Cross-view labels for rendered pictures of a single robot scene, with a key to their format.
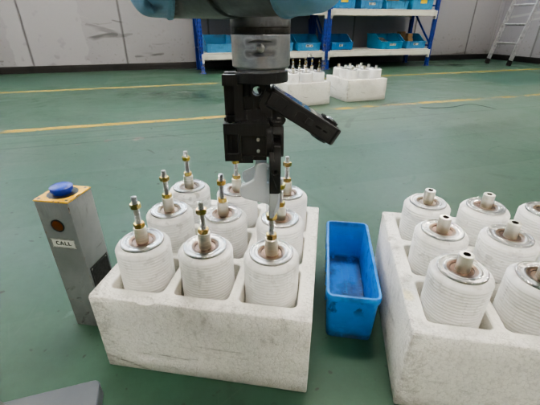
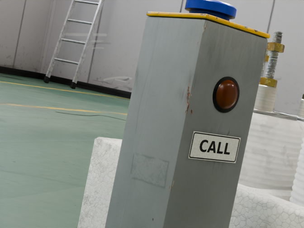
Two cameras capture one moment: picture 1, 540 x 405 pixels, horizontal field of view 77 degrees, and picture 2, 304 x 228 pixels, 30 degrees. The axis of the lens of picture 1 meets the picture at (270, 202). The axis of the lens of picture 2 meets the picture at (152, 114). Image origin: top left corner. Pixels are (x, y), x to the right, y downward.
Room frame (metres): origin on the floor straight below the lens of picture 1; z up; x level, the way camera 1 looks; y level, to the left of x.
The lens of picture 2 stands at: (0.31, 0.74, 0.26)
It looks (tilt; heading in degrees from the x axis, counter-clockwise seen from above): 3 degrees down; 312
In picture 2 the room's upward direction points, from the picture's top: 11 degrees clockwise
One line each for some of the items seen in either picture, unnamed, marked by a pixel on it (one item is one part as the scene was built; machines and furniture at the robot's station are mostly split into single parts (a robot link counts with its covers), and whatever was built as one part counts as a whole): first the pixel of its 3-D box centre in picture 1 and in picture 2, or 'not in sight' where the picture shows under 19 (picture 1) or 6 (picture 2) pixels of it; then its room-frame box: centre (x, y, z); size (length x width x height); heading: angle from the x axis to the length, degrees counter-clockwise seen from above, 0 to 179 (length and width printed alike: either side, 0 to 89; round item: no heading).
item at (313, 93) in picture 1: (298, 90); not in sight; (3.06, -0.25, 0.09); 0.39 x 0.39 x 0.18; 24
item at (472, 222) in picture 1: (473, 241); not in sight; (0.65, -0.46, 0.16); 0.10 x 0.10 x 0.18
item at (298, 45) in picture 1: (303, 42); not in sight; (5.62, -0.49, 0.36); 0.50 x 0.38 x 0.21; 18
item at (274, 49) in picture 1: (260, 54); not in sight; (0.48, 0.01, 0.56); 0.08 x 0.08 x 0.05
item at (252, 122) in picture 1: (255, 116); not in sight; (0.48, 0.02, 0.48); 0.09 x 0.08 x 0.12; 91
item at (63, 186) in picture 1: (62, 190); (209, 16); (0.59, 0.39, 0.32); 0.04 x 0.04 x 0.02
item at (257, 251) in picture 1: (271, 252); not in sight; (0.48, 0.00, 0.25); 0.08 x 0.08 x 0.01
